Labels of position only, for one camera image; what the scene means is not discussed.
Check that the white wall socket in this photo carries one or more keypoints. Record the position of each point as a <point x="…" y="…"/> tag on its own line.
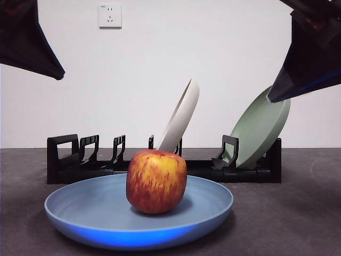
<point x="110" y="16"/>

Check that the beige plate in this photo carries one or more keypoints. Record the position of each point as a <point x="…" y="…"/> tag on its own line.
<point x="183" y="114"/>

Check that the blue plate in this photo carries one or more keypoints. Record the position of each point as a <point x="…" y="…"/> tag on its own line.
<point x="93" y="213"/>

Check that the red yellow apple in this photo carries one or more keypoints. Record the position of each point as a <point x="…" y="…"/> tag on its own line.
<point x="157" y="181"/>

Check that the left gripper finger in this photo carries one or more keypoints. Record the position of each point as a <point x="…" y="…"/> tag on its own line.
<point x="24" y="42"/>

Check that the green plate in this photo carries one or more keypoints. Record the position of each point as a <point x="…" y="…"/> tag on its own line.
<point x="258" y="133"/>

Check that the black plate rack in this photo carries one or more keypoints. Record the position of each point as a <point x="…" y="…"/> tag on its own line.
<point x="239" y="176"/>

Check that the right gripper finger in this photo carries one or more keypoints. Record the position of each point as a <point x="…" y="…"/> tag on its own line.
<point x="314" y="58"/>

